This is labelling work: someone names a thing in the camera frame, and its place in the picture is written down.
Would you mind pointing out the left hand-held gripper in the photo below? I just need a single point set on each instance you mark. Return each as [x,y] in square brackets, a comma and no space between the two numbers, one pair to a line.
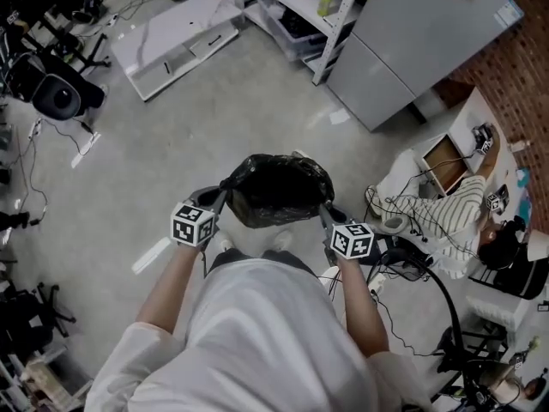
[191,225]

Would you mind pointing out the person's right forearm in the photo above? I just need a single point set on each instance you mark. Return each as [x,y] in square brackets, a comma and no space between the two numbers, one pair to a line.
[360,307]

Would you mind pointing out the clear plastic storage bin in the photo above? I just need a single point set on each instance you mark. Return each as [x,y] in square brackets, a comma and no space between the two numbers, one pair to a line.
[291,28]

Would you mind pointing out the white power strip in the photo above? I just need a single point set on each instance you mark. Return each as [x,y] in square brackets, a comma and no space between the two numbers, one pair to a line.
[377,282]
[35,129]

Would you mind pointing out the person's right white shoe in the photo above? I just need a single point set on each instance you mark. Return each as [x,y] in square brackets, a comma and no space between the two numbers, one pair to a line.
[282,240]

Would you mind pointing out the grey refrigerator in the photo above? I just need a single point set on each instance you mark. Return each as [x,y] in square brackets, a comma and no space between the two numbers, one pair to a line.
[412,37]

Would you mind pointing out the person's black trousers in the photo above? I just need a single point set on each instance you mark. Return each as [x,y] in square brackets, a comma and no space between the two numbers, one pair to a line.
[231,258]

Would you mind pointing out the person's white shirt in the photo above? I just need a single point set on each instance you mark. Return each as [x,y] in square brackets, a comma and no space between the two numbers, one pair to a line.
[266,341]

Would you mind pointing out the black folding chair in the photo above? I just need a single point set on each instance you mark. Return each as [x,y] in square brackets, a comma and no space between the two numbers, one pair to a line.
[523,277]

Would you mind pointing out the person's left forearm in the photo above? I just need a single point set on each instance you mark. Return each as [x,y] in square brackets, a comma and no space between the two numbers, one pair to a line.
[171,290]

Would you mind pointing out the teal cloth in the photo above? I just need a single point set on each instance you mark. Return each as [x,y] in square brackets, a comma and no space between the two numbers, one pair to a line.
[523,180]

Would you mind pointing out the person's white shoe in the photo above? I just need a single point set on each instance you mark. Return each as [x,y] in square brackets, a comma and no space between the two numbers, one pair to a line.
[282,240]
[225,240]

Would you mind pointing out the black trash bag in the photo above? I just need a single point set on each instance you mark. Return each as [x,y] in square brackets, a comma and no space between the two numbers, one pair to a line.
[274,187]

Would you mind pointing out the grey round-seat chair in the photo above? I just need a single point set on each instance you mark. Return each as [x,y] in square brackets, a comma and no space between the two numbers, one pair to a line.
[401,251]

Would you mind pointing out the white lamp shade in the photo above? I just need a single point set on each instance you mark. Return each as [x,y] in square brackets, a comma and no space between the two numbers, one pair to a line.
[538,246]

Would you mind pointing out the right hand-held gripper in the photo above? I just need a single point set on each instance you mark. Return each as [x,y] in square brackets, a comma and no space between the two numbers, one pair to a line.
[351,240]

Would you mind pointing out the white marble low cabinet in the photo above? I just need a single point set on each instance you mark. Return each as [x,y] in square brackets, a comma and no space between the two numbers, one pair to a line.
[171,41]

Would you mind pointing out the white ribbed heater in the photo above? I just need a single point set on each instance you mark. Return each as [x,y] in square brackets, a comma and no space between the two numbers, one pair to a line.
[497,311]

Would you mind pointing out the person's left white shoe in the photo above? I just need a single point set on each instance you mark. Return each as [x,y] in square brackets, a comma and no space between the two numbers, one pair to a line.
[225,240]

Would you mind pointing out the black round-seat chair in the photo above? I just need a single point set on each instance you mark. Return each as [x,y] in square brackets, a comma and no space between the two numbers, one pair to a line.
[56,97]

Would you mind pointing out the green drink bottle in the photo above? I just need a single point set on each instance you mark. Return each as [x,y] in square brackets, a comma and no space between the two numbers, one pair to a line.
[324,2]

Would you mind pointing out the white desk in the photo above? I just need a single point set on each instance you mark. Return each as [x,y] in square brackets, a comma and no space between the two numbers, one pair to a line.
[467,122]

